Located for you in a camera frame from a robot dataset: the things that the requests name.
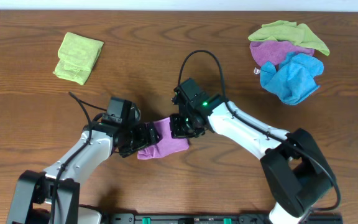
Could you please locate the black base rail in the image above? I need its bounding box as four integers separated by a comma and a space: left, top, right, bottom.
104, 213, 343, 224

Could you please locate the purple microfiber cloth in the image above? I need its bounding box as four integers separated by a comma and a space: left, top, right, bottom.
137, 117, 189, 160

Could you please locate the crumpled blue cloth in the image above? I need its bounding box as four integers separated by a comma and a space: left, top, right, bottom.
260, 52, 324, 106

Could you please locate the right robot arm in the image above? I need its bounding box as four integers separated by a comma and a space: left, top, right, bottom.
170, 92, 337, 223

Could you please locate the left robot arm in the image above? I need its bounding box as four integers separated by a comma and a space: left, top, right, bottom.
7, 121, 160, 223

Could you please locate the folded green cloth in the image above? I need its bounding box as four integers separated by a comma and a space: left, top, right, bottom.
53, 32, 104, 85

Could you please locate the crumpled purple cloth in pile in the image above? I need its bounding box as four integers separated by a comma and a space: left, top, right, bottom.
249, 40, 314, 66

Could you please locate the crumpled green cloth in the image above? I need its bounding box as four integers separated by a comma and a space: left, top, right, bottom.
248, 20, 330, 56

